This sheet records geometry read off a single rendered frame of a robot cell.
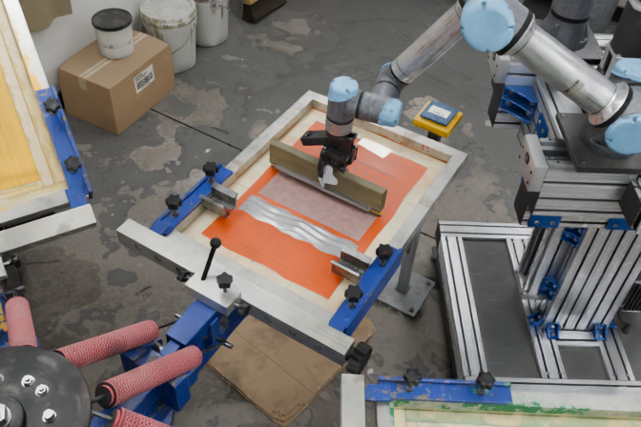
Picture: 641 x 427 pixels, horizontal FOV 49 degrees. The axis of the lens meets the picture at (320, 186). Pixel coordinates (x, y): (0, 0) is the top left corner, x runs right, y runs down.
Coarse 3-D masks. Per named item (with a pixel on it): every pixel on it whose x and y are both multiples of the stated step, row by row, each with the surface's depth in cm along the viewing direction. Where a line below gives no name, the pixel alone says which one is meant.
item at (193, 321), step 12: (192, 312) 163; (204, 312) 163; (216, 312) 163; (180, 324) 160; (192, 324) 160; (204, 324) 161; (168, 336) 158; (180, 336) 158; (192, 336) 158; (204, 336) 163
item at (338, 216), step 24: (384, 168) 215; (408, 168) 216; (408, 192) 208; (312, 216) 199; (336, 216) 199; (360, 216) 200; (384, 216) 200; (288, 240) 192; (360, 240) 193; (264, 264) 185; (288, 264) 186; (312, 264) 186; (312, 288) 180; (336, 288) 181
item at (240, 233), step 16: (320, 128) 228; (272, 176) 210; (288, 176) 210; (256, 192) 205; (272, 192) 205; (288, 192) 206; (304, 192) 206; (320, 192) 206; (288, 208) 201; (304, 208) 201; (224, 224) 195; (240, 224) 195; (256, 224) 196; (224, 240) 191; (240, 240) 191; (256, 240) 191; (272, 240) 192; (256, 256) 187
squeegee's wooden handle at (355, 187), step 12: (276, 144) 206; (276, 156) 208; (288, 156) 205; (300, 156) 202; (312, 156) 202; (288, 168) 208; (300, 168) 205; (312, 168) 202; (336, 168) 199; (348, 180) 197; (360, 180) 196; (348, 192) 199; (360, 192) 197; (372, 192) 194; (384, 192) 194; (372, 204) 197; (384, 204) 198
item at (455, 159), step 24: (312, 96) 234; (288, 120) 224; (360, 120) 227; (264, 144) 215; (408, 144) 222; (432, 144) 219; (240, 168) 208; (456, 168) 211; (432, 192) 203; (192, 216) 194; (408, 216) 196; (192, 240) 185; (408, 240) 191; (216, 264) 180; (240, 264) 180; (264, 288) 175; (312, 312) 170
